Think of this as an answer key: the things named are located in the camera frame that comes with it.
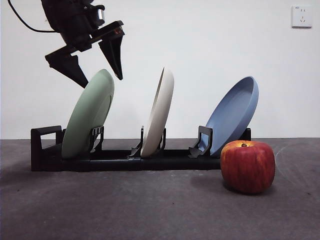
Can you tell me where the pale green plate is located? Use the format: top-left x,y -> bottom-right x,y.
61,69 -> 115,160

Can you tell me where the red apple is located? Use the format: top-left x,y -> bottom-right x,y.
220,140 -> 276,195

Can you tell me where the cream white plate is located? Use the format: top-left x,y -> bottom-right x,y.
140,66 -> 175,158

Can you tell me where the black plate rack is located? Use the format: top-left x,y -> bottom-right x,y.
30,125 -> 252,173

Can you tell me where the blue plate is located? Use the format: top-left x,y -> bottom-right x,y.
204,76 -> 260,158

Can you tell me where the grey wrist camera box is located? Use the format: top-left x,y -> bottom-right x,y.
86,3 -> 105,27

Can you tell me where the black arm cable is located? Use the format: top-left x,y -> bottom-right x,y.
7,0 -> 61,33

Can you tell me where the white wall socket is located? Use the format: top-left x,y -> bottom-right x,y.
291,4 -> 313,29

